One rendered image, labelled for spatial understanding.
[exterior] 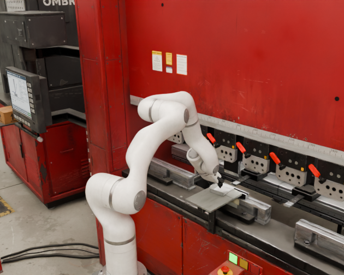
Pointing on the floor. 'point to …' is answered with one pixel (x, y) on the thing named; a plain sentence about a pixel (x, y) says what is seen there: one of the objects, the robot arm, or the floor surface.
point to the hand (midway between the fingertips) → (215, 183)
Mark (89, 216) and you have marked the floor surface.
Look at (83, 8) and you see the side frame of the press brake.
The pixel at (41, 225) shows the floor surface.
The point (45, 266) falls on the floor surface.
